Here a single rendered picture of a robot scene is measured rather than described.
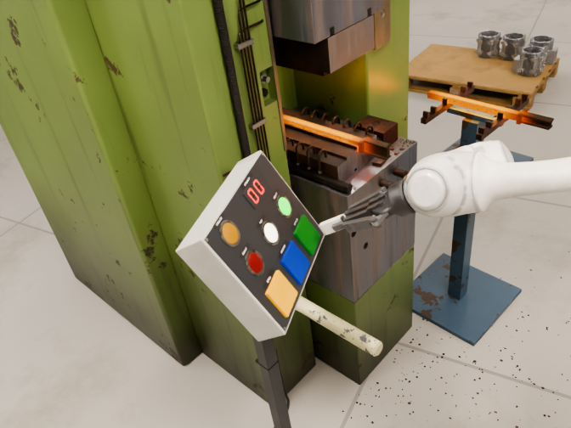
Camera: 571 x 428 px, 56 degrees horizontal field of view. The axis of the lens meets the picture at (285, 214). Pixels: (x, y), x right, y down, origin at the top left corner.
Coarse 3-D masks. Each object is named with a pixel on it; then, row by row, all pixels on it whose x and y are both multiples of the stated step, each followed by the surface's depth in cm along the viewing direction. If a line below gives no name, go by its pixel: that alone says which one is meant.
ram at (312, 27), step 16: (272, 0) 134; (288, 0) 131; (304, 0) 127; (320, 0) 128; (336, 0) 132; (352, 0) 137; (368, 0) 142; (272, 16) 137; (288, 16) 133; (304, 16) 130; (320, 16) 130; (336, 16) 135; (352, 16) 139; (272, 32) 140; (288, 32) 136; (304, 32) 132; (320, 32) 132; (336, 32) 137
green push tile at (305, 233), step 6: (300, 222) 128; (306, 222) 130; (300, 228) 127; (306, 228) 129; (312, 228) 131; (294, 234) 125; (300, 234) 126; (306, 234) 128; (312, 234) 130; (318, 234) 132; (300, 240) 126; (306, 240) 127; (312, 240) 129; (318, 240) 131; (306, 246) 127; (312, 246) 128; (312, 252) 128
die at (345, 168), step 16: (288, 112) 188; (288, 128) 179; (304, 128) 175; (336, 128) 174; (352, 128) 173; (288, 144) 172; (304, 144) 170; (320, 144) 167; (336, 144) 166; (352, 144) 163; (304, 160) 167; (320, 160) 162; (336, 160) 160; (352, 160) 162; (368, 160) 169; (336, 176) 160
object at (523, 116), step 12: (432, 96) 194; (444, 96) 191; (456, 96) 190; (468, 108) 186; (480, 108) 183; (492, 108) 180; (504, 108) 179; (516, 120) 175; (528, 120) 173; (540, 120) 169; (552, 120) 168
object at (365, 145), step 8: (288, 120) 180; (296, 120) 179; (312, 128) 173; (320, 128) 172; (328, 128) 172; (336, 136) 167; (344, 136) 166; (352, 136) 166; (360, 144) 161; (368, 144) 161; (376, 144) 158; (384, 144) 157; (360, 152) 162; (368, 152) 162; (376, 152) 160; (384, 152) 158
